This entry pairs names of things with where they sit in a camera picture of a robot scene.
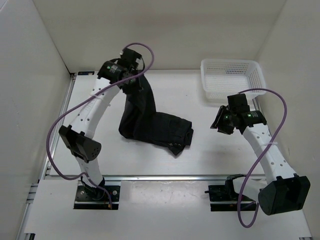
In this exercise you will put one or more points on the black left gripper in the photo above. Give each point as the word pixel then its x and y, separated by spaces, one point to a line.
pixel 135 89

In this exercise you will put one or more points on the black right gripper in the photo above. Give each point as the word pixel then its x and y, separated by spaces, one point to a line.
pixel 222 110

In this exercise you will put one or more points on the black trousers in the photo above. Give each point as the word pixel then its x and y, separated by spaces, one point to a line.
pixel 140 121

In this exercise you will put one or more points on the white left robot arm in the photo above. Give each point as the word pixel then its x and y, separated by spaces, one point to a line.
pixel 78 136

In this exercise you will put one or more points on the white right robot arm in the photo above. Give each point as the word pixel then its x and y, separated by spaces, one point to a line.
pixel 284 190

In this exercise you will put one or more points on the white perforated plastic basket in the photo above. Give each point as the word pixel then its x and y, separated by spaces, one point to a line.
pixel 224 77

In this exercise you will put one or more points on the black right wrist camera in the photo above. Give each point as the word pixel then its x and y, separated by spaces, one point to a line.
pixel 238 103

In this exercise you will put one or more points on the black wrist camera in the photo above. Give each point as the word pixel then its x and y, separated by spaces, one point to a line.
pixel 130 56
pixel 238 103

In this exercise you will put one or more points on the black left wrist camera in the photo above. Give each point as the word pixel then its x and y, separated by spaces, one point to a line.
pixel 130 56

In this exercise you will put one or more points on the aluminium table edge rail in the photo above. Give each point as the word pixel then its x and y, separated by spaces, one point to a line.
pixel 192 177

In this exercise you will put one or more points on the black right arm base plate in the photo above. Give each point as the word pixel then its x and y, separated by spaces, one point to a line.
pixel 221 201

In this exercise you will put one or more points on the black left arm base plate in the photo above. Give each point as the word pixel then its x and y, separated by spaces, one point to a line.
pixel 98 200

